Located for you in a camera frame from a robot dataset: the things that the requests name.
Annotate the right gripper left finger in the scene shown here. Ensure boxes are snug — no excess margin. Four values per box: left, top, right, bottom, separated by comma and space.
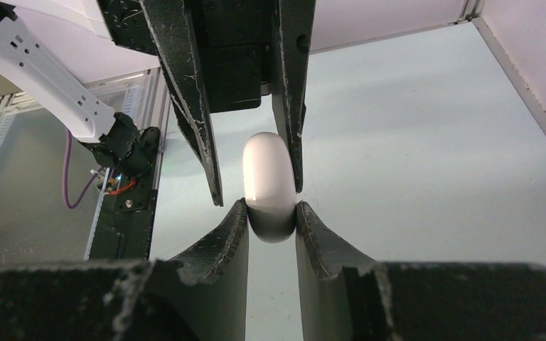
0, 199, 249, 340

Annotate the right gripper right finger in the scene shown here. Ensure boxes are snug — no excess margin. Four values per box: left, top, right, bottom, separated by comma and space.
296, 201, 546, 340

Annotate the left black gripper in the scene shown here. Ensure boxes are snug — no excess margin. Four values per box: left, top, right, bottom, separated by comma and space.
97, 0, 316, 207

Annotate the white earbud charging case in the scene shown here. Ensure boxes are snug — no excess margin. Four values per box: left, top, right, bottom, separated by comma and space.
242, 131, 296, 244

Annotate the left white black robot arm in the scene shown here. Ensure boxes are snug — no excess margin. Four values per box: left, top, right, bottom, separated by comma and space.
0, 1, 316, 206

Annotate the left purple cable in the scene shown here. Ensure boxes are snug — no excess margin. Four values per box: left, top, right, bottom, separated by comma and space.
62, 129, 105, 210

